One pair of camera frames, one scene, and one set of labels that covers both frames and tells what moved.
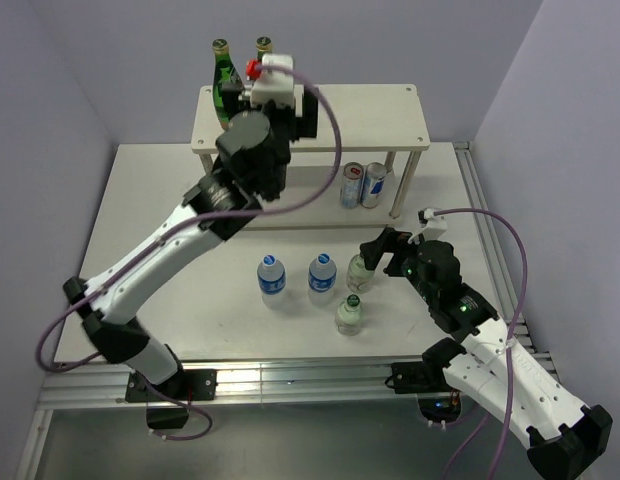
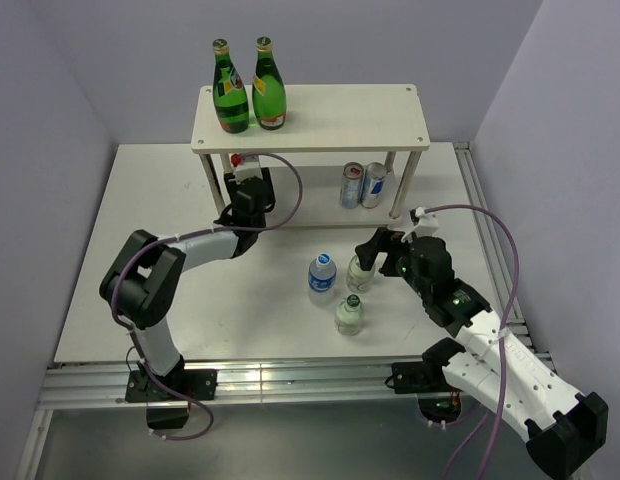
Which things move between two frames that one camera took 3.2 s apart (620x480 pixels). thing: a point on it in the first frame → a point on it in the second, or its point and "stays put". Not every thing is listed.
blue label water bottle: x=322 y=279 stays put
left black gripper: x=300 y=127 → x=231 y=187
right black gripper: x=373 y=250 stays put
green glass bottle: x=227 y=86 stays put
